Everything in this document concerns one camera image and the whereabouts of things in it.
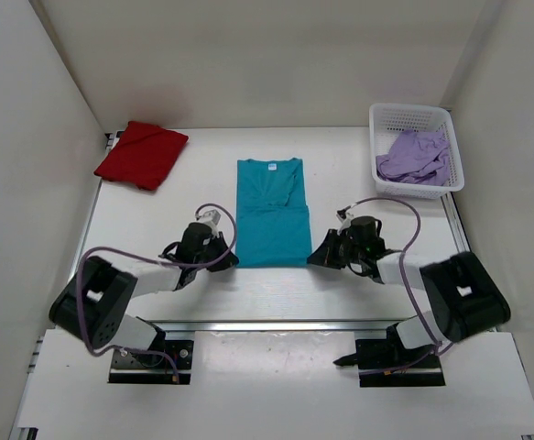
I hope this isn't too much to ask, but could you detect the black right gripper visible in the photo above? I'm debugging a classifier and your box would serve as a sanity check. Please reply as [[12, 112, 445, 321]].
[[308, 231, 365, 271]]

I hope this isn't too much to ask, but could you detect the teal t shirt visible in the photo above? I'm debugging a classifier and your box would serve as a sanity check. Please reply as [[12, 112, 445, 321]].
[[235, 158, 312, 269]]

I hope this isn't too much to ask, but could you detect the red t shirt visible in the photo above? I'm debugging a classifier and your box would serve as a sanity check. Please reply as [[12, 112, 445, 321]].
[[93, 121, 189, 192]]

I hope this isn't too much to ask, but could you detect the purple t shirt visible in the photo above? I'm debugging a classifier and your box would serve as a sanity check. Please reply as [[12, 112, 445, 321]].
[[376, 129, 451, 186]]

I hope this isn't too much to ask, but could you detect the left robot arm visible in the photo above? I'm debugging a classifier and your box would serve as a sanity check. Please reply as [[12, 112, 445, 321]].
[[49, 221, 239, 367]]

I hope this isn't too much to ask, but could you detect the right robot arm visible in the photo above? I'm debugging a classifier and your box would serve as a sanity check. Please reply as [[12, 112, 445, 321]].
[[307, 216, 511, 374]]

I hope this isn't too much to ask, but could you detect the white plastic basket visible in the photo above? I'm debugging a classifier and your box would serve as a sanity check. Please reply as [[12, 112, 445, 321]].
[[369, 103, 464, 199]]

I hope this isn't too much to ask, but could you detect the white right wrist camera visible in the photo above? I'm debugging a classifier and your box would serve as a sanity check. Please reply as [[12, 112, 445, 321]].
[[336, 208, 354, 232]]

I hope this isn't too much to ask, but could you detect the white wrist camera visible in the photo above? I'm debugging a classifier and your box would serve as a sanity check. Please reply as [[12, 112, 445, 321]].
[[336, 208, 354, 232], [196, 209, 221, 227]]

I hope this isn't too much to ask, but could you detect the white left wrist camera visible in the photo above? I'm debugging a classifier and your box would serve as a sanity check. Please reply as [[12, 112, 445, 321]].
[[196, 209, 221, 227]]

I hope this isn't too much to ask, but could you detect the aluminium table edge rail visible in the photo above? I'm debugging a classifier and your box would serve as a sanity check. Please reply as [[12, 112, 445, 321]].
[[152, 320, 397, 333]]

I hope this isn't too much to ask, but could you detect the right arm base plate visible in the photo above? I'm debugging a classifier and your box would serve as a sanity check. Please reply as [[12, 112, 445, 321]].
[[333, 328, 446, 388]]

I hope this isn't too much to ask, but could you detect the right side aluminium rail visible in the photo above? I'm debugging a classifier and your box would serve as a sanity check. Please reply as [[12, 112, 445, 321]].
[[440, 192, 471, 259]]

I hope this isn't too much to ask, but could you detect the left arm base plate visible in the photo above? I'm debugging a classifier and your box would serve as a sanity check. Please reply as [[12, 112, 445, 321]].
[[108, 339, 194, 385]]

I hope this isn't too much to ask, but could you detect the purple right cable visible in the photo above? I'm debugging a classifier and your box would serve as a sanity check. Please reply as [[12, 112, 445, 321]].
[[337, 196, 455, 378]]

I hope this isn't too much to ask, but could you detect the left side aluminium rail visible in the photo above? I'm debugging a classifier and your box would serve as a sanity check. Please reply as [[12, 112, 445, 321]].
[[7, 132, 114, 440]]

